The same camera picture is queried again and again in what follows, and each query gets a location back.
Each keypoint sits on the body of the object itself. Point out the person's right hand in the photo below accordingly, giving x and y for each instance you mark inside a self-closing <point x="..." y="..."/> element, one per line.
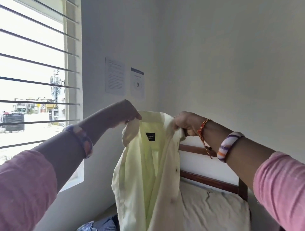
<point x="190" y="123"/>

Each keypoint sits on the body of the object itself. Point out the person's left hand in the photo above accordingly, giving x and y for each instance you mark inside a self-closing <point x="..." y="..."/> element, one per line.
<point x="121" y="113"/>

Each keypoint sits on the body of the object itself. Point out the light yellow shirt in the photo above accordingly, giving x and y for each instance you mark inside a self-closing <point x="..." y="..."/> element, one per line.
<point x="143" y="190"/>

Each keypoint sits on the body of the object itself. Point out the blue floral patterned garment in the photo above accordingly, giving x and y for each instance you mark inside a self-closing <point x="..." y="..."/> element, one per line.
<point x="95" y="224"/>

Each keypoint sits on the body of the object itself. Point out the person's left forearm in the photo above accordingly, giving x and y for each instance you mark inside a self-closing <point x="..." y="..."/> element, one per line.
<point x="62" y="147"/>

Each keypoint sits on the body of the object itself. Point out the person's right forearm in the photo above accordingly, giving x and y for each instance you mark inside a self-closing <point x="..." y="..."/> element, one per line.
<point x="252" y="157"/>

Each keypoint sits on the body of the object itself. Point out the bed with beige sheet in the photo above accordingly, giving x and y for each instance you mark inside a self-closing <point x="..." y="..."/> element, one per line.
<point x="214" y="209"/>

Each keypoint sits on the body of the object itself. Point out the white notice with dark header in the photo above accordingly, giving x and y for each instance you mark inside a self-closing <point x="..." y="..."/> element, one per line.
<point x="137" y="83"/>

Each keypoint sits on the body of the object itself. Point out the plain white paper notice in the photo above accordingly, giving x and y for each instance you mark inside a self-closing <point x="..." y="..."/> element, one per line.
<point x="114" y="76"/>

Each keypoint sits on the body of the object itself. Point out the striped white purple bangle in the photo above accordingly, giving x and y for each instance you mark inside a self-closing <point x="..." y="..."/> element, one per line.
<point x="228" y="145"/>

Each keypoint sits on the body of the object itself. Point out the striped orange purple bangle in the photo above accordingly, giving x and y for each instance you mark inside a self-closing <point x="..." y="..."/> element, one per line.
<point x="86" y="140"/>

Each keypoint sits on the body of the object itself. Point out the white framed window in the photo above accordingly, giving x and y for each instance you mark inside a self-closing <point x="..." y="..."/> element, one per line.
<point x="71" y="47"/>

